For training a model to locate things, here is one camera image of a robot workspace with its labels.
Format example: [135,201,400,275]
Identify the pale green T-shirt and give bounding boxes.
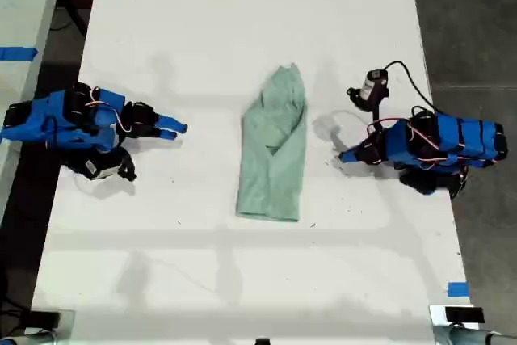
[235,62,309,224]

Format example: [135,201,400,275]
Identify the long blue tape strip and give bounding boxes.
[0,46,40,63]

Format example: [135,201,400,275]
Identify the pale side table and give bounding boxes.
[0,0,69,217]

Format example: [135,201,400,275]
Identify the short blue tape strip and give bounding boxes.
[447,280,471,298]

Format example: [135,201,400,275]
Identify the white plate under box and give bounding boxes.
[428,304,476,326]

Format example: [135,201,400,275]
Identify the small black box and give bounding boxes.
[443,306,485,324]
[29,310,62,330]

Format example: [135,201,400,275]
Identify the grey metal clamp pipe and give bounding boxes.
[432,323,517,345]
[0,330,58,345]

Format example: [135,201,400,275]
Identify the clear plate under box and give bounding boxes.
[29,309,77,340]

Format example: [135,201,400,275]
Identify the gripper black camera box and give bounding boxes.
[346,69,391,111]
[82,156,123,182]

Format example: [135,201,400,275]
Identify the camera black cable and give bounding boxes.
[382,60,439,115]

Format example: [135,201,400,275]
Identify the black floor cables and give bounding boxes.
[48,0,95,37]

